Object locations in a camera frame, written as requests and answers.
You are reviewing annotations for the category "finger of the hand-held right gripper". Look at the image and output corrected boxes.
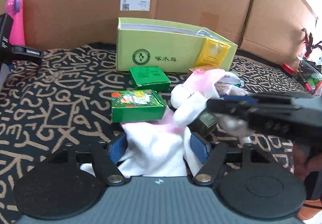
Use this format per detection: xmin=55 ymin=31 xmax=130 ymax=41
xmin=207 ymin=100 xmax=302 ymax=119
xmin=223 ymin=93 xmax=312 ymax=102

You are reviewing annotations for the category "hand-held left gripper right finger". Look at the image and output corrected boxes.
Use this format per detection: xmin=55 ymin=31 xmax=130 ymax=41
xmin=190 ymin=133 xmax=263 ymax=186

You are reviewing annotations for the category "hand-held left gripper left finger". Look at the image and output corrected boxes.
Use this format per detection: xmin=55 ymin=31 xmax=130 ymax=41
xmin=54 ymin=134 xmax=128 ymax=186

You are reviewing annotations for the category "clear plastic bag green print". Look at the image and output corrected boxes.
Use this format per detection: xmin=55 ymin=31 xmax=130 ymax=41
xmin=214 ymin=71 xmax=249 ymax=97

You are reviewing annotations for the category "small dark green box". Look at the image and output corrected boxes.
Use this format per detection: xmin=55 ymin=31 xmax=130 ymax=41
xmin=190 ymin=111 xmax=219 ymax=138

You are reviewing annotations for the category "white glove pink cuff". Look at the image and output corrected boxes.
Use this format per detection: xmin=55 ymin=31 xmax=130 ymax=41
xmin=118 ymin=108 xmax=202 ymax=179
xmin=170 ymin=68 xmax=253 ymax=139

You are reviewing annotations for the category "green printed carton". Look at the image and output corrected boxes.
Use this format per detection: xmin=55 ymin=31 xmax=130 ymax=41
xmin=111 ymin=89 xmax=168 ymax=123

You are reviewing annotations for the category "light green cardboard box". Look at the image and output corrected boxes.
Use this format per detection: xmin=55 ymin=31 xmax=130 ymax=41
xmin=116 ymin=17 xmax=238 ymax=74

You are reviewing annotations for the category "person's right hand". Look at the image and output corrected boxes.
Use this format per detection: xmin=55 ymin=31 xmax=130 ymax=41
xmin=292 ymin=142 xmax=322 ymax=182

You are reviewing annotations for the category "clear bag of colourful items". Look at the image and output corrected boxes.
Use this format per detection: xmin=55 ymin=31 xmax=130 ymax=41
xmin=294 ymin=55 xmax=322 ymax=95

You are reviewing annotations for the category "yellow sachet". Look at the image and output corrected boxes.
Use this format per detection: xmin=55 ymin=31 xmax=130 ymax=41
xmin=195 ymin=37 xmax=231 ymax=67

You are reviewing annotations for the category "red plastic item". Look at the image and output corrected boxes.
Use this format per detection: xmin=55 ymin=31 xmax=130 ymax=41
xmin=282 ymin=63 xmax=297 ymax=74

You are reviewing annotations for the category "dark red spiky item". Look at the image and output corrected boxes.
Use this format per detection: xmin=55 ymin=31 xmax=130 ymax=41
xmin=300 ymin=28 xmax=322 ymax=60

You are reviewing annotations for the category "black hand-held device with screen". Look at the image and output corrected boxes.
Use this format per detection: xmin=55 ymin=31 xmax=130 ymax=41
xmin=0 ymin=13 xmax=43 ymax=85

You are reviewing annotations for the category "white shipping label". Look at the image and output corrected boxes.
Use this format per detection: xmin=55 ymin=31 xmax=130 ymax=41
xmin=120 ymin=0 xmax=151 ymax=12

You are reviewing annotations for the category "large brown cardboard box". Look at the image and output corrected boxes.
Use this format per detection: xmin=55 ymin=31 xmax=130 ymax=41
xmin=0 ymin=0 xmax=319 ymax=60

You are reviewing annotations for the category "pink bottle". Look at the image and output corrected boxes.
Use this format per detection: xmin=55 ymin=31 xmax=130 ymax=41
xmin=5 ymin=0 xmax=26 ymax=46

